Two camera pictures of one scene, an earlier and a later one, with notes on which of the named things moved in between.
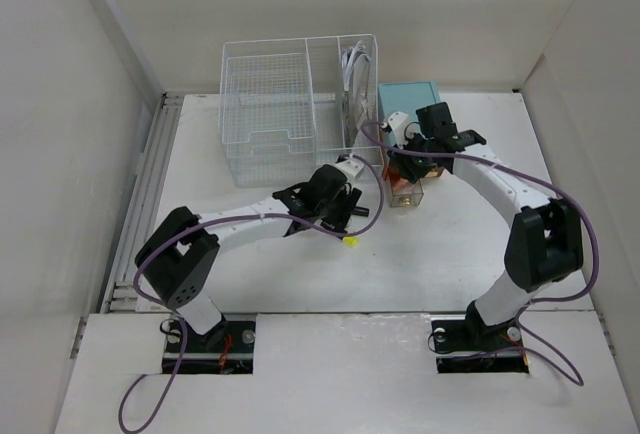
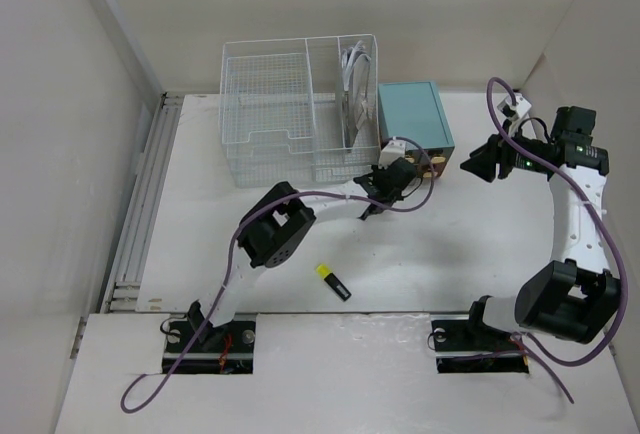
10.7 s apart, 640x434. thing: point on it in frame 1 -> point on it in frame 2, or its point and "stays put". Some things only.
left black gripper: [345, 199] -> [375, 171]
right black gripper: [408, 169] -> [482, 161]
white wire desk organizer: [292, 107] stays put
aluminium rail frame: [121, 294] stays put
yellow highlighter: [351, 241] -> [326, 273]
